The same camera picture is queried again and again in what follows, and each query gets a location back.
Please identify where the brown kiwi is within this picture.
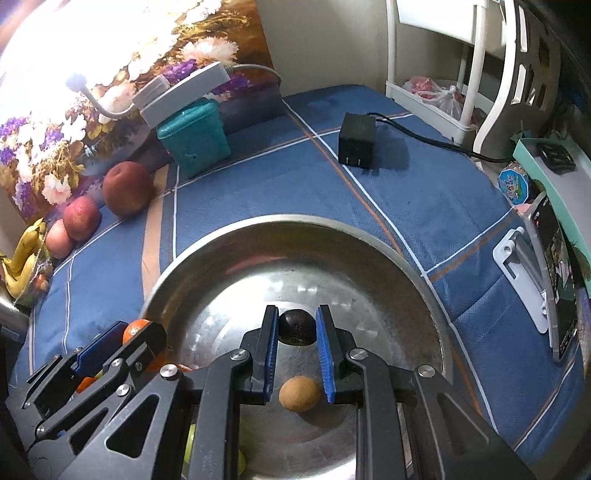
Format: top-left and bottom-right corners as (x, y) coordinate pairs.
(279, 375), (321, 413)

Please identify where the green pear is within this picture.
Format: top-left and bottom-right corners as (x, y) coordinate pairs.
(183, 419), (246, 479)

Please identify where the dark plum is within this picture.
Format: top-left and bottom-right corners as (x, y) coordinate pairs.
(279, 309), (317, 346)

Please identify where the orange tangerine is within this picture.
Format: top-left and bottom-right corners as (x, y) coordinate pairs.
(74, 319), (171, 394)

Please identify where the steel thermos kettle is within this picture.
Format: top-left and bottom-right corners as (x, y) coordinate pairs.
(0, 291), (28, 345)

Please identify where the clear plastic fruit tray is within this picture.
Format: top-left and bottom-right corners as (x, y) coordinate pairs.
(13, 246), (54, 309)

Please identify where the yellow banana bunch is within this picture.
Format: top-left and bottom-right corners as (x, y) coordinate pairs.
(1, 218), (46, 299)

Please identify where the pink apple left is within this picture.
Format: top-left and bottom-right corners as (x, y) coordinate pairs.
(45, 219), (74, 260)

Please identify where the red apple middle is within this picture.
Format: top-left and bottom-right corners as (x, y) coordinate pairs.
(63, 196), (101, 242)

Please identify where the large steel plate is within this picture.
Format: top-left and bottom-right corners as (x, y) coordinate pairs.
(140, 215), (453, 479)

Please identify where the dark red apple right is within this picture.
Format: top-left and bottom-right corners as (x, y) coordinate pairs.
(102, 161), (155, 218)

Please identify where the white phone stand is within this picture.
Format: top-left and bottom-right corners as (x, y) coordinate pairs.
(493, 227), (549, 334)

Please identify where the teal plastic box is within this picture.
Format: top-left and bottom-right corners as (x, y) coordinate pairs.
(156, 98), (230, 177)

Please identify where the white desk lamp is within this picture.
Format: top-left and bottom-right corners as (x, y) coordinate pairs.
(66, 61), (229, 128)

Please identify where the blue plaid tablecloth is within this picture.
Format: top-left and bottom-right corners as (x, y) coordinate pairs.
(8, 85), (590, 476)

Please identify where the round cartoon tin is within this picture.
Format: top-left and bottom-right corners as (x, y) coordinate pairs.
(498, 166), (530, 205)

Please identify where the floral painting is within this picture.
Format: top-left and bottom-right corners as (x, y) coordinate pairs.
(1, 1), (283, 222)

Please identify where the teal white box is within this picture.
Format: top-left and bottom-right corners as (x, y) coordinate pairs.
(513, 138), (591, 294)

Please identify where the black power adapter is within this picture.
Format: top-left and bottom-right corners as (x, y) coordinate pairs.
(338, 113), (377, 170)

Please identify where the pink plastic bag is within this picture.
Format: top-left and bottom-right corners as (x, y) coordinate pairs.
(403, 76), (464, 120)

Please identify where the white shelf rack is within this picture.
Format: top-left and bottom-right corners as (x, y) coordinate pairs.
(385, 0), (562, 160)

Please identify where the black adapter cable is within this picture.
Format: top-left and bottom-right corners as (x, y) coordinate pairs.
(366, 111), (516, 165)

